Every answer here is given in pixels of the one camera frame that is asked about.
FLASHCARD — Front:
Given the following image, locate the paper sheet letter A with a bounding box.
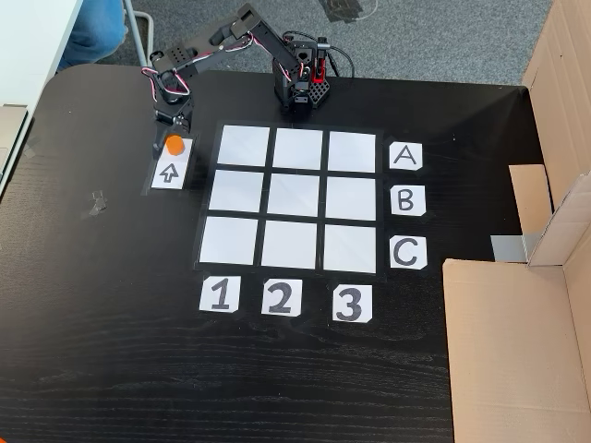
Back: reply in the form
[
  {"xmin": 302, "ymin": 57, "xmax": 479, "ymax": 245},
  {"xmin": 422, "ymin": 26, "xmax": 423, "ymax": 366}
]
[{"xmin": 389, "ymin": 141, "xmax": 424, "ymax": 172}]

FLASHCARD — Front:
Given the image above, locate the white arrow paper sheet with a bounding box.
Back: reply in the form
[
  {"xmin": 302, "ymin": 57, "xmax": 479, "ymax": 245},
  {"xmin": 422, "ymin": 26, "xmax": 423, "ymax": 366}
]
[{"xmin": 146, "ymin": 133, "xmax": 198, "ymax": 193}]

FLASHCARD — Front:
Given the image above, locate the black power cable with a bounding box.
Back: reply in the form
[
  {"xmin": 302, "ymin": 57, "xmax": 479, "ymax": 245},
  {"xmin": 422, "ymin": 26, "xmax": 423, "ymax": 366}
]
[{"xmin": 281, "ymin": 30, "xmax": 356, "ymax": 79}]

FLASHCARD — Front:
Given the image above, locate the paper sheet number 1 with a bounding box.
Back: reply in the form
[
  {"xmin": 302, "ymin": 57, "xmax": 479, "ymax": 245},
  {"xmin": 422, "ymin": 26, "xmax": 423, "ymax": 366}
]
[{"xmin": 199, "ymin": 275, "xmax": 240, "ymax": 314}]

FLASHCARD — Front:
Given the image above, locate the paper sheet number 2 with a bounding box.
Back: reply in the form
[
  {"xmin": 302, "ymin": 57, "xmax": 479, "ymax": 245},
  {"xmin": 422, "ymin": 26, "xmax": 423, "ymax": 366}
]
[{"xmin": 260, "ymin": 278, "xmax": 304, "ymax": 317}]

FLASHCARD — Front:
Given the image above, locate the person in blue trousers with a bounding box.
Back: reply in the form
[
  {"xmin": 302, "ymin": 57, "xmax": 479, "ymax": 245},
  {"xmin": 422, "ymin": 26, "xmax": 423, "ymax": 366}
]
[{"xmin": 57, "ymin": 0, "xmax": 129, "ymax": 73}]

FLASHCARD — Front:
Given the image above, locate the paper sheet letter B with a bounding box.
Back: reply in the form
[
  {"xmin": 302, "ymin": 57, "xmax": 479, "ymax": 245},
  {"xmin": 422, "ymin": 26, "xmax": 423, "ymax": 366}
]
[{"xmin": 391, "ymin": 185, "xmax": 428, "ymax": 217}]

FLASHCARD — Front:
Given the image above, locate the white desk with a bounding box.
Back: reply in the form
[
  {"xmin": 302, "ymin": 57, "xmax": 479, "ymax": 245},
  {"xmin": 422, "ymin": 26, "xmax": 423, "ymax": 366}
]
[{"xmin": 0, "ymin": 0, "xmax": 85, "ymax": 204}]

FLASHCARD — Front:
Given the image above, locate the paper sheet number 3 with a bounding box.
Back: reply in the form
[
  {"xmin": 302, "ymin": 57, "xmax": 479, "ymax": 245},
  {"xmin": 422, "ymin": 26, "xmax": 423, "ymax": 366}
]
[{"xmin": 332, "ymin": 284, "xmax": 374, "ymax": 323}]

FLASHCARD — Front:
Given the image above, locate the grey tape strip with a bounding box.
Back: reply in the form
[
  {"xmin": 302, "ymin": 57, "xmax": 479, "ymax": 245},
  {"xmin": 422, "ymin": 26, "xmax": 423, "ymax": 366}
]
[{"xmin": 489, "ymin": 233, "xmax": 541, "ymax": 263}]

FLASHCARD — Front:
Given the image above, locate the paper sheet letter C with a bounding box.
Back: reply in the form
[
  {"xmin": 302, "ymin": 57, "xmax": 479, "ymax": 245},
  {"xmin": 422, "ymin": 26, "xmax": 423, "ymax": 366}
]
[{"xmin": 390, "ymin": 235, "xmax": 428, "ymax": 270}]

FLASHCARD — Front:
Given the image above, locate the grey metal desk leg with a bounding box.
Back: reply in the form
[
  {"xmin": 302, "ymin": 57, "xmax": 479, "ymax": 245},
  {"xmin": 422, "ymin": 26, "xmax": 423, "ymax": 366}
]
[{"xmin": 123, "ymin": 0, "xmax": 154, "ymax": 68}]

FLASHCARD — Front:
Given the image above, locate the brown cardboard screen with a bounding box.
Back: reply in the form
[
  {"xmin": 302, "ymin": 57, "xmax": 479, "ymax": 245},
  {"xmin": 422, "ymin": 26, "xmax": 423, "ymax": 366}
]
[
  {"xmin": 507, "ymin": 0, "xmax": 591, "ymax": 236},
  {"xmin": 441, "ymin": 173, "xmax": 591, "ymax": 443}
]

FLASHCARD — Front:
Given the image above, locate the white nine-square grid sheet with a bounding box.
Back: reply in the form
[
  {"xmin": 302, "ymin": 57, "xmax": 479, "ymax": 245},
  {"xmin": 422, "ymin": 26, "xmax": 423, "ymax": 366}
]
[{"xmin": 192, "ymin": 120, "xmax": 387, "ymax": 277}]

